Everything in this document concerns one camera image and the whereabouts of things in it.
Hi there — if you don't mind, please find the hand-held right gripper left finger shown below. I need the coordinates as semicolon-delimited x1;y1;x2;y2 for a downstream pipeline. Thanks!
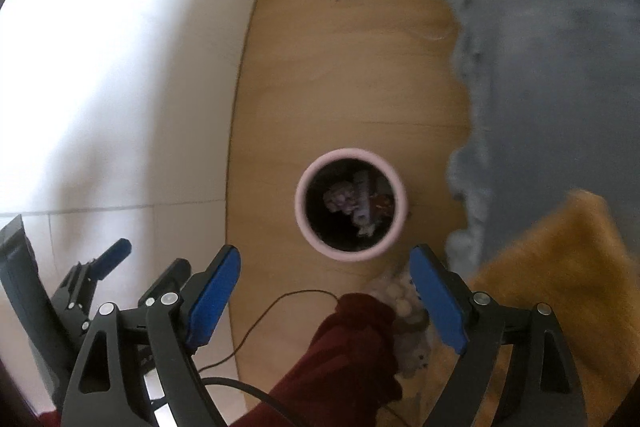
60;245;242;427

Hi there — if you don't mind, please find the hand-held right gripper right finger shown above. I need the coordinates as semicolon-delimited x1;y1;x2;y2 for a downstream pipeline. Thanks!
409;244;588;427

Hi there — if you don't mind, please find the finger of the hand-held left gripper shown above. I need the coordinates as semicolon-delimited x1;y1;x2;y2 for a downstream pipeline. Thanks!
137;258;192;307
55;238;132;314

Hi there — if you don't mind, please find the pink round waste bin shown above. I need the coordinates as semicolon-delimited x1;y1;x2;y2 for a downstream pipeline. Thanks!
295;149;408;262

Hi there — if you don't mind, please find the white plastic wrapper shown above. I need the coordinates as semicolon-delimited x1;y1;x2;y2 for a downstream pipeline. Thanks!
350;172;375;238

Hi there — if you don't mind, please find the patterned paper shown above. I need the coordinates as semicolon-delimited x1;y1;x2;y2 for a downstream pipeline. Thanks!
325;184;356;215

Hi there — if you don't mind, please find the cream teddy bear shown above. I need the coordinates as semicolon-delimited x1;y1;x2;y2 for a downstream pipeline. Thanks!
370;272;433;379

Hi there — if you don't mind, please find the dark red pants leg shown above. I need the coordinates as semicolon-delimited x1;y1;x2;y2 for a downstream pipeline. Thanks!
220;292;403;427

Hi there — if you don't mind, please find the brown fuzzy blanket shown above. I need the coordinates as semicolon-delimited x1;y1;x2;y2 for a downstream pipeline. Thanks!
425;189;640;427

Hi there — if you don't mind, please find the white wardrobe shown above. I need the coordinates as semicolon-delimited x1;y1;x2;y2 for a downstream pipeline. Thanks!
0;0;263;427

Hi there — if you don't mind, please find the grey fleece blanket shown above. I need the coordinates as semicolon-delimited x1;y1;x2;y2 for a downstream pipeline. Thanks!
422;0;640;278

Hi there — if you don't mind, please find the thick black cable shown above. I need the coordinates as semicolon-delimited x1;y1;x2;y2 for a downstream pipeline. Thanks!
150;377;306;427

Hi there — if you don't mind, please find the thin black cable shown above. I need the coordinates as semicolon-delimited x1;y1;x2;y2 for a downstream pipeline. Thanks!
197;289;342;373

